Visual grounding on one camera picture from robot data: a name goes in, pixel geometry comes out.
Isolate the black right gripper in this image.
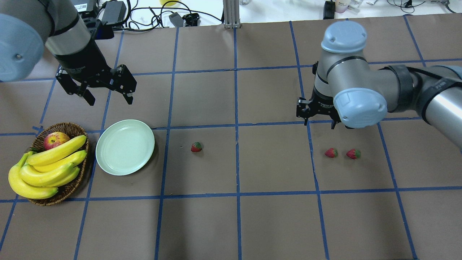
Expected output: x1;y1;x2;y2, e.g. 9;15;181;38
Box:
296;88;341;130

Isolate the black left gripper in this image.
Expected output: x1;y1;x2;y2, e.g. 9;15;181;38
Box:
56;42;137;106

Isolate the red strawberry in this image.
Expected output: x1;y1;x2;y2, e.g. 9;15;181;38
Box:
346;148;362;160
190;142;203;152
324;148;338;158

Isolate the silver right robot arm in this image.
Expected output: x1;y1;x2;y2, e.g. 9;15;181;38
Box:
296;20;462;148

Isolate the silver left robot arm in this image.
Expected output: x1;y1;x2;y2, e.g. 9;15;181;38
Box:
0;0;137;106

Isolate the light green plate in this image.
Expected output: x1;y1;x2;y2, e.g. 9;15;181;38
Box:
95;120;155;176

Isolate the brown wicker basket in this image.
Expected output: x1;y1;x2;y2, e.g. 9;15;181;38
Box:
25;122;88;206

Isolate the red yellow apple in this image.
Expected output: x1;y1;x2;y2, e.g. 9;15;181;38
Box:
43;131;71;150

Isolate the yellow banana top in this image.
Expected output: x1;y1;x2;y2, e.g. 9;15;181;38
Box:
26;135;87;166

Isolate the black power adapter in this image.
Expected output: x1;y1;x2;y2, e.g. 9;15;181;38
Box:
100;0;127;26

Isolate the yellow banana bottom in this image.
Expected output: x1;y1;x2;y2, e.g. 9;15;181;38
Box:
8;151;59;199

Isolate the aluminium frame post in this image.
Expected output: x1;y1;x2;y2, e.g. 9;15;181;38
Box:
223;0;241;29

